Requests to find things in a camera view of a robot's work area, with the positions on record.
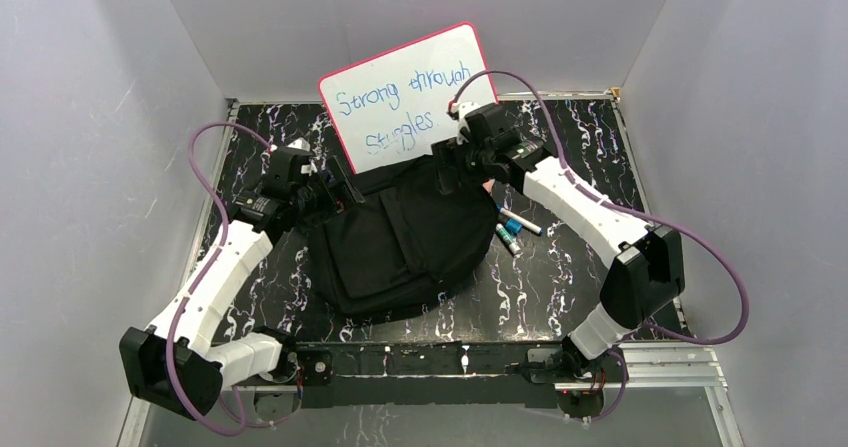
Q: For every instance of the pink framed whiteboard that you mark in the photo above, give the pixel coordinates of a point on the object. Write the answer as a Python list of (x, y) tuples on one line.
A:
[(392, 107)]

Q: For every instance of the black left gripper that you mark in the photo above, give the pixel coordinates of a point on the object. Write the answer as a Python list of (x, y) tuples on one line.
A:
[(333, 188)]

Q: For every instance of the blue capped white marker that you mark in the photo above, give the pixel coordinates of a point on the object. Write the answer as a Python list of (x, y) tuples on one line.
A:
[(514, 223)]

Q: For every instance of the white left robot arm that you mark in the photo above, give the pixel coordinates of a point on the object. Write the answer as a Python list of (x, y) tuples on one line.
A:
[(173, 361)]

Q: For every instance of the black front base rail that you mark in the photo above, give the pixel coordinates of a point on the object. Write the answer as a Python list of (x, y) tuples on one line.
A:
[(534, 374)]

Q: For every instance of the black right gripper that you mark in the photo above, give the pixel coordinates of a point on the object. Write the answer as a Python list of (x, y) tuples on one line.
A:
[(445, 156)]

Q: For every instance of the black student backpack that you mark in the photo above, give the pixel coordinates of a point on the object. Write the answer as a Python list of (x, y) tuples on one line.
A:
[(404, 248)]

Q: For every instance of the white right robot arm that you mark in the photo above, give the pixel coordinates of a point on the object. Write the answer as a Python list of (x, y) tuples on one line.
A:
[(644, 263)]

